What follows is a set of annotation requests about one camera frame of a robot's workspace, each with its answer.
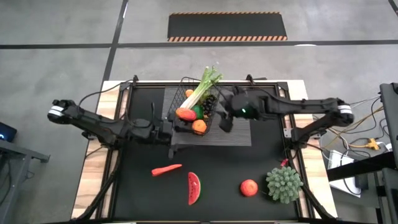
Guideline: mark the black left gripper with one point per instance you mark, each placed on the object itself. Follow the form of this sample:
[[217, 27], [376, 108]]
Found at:
[[164, 132]]

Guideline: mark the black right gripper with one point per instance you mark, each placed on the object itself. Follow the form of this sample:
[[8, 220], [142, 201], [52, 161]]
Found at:
[[239, 102]]

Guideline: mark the dark grape bunch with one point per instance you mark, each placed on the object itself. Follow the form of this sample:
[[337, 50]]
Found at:
[[209, 104]]

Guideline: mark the round orange fruit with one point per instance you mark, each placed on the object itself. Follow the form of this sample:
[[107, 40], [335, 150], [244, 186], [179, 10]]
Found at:
[[199, 127]]

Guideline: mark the red mango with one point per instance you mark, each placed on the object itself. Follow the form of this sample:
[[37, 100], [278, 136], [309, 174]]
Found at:
[[186, 114]]

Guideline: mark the green bell pepper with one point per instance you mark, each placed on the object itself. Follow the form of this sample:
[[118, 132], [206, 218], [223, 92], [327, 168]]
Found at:
[[198, 112]]

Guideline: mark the green leek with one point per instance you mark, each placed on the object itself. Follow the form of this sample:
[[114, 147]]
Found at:
[[202, 88]]

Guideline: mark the orange oblong vegetable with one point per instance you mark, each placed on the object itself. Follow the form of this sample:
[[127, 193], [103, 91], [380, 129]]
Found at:
[[189, 93]]

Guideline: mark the watermelon slice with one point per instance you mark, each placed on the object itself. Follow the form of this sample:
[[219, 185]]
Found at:
[[194, 188]]

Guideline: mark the red tomato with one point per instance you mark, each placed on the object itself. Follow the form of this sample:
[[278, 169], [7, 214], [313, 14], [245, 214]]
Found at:
[[248, 188]]

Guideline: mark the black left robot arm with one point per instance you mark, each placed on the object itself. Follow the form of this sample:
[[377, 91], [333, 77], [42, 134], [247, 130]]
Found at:
[[102, 127]]

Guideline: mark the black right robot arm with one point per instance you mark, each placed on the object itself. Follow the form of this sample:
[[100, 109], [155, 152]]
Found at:
[[304, 105]]

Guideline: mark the grey woven placemat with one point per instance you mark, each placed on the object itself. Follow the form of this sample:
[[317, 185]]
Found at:
[[239, 133]]

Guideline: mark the small red radish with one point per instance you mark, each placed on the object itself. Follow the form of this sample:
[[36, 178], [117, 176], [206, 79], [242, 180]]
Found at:
[[285, 162]]

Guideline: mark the black table mat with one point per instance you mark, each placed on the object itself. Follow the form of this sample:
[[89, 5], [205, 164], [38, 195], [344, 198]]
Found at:
[[217, 211]]

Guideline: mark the black hazard-striped floor mat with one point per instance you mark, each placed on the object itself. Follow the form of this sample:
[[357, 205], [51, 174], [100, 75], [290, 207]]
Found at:
[[227, 26]]

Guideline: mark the grey-green broccoli head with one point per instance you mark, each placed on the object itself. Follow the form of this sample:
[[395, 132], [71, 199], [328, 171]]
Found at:
[[284, 185]]

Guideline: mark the white box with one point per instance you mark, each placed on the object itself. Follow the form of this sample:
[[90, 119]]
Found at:
[[337, 161]]

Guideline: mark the black desk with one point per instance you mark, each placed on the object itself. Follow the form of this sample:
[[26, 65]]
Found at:
[[357, 168]]

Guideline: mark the grey desk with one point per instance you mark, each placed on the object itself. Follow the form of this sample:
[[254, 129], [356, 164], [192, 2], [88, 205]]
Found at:
[[18, 151]]

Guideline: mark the dark grey cabinet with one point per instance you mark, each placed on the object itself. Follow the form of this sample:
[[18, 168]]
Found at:
[[390, 109]]

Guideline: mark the black screen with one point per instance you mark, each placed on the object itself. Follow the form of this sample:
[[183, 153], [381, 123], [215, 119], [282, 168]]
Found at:
[[7, 130]]

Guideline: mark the black table frame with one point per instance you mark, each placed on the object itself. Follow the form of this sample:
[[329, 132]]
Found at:
[[149, 84]]

